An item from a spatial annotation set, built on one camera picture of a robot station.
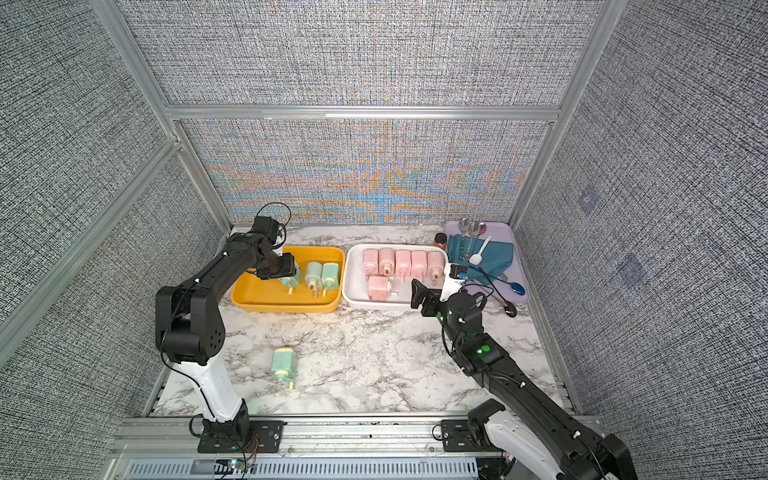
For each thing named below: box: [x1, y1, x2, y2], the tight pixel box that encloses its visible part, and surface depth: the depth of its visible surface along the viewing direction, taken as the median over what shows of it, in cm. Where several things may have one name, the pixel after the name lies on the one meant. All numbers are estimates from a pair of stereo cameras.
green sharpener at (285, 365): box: [271, 346, 298, 390], surface depth 81 cm
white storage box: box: [342, 243, 449, 308], surface depth 102 cm
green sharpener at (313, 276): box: [304, 261, 323, 298], surface depth 99 cm
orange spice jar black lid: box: [433, 232, 447, 249], surface depth 106 cm
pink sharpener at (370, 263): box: [362, 249, 379, 282], surface depth 103 cm
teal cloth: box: [447, 234, 514, 286], surface depth 112 cm
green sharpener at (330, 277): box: [322, 262, 339, 297], surface depth 99 cm
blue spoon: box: [493, 276, 526, 296], surface depth 102 cm
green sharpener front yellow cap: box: [278, 268, 302, 295], surface depth 95 cm
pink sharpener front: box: [368, 276, 399, 302], surface depth 96 cm
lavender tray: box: [445, 220, 531, 304], surface depth 112 cm
